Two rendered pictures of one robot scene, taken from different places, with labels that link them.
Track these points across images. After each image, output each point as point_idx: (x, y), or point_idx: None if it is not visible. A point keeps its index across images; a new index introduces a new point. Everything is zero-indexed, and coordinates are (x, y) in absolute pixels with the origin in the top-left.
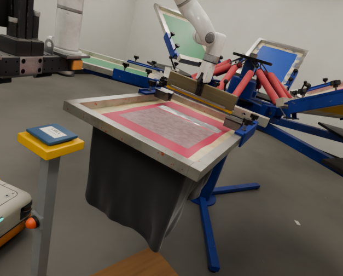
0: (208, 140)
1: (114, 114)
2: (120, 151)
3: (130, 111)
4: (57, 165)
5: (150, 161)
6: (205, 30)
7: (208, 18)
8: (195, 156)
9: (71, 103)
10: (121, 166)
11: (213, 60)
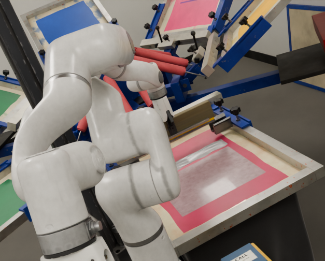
0: (246, 154)
1: (181, 220)
2: (231, 235)
3: (172, 206)
4: None
5: (263, 210)
6: (155, 75)
7: (149, 63)
8: (281, 169)
9: (173, 246)
10: (240, 245)
11: (165, 91)
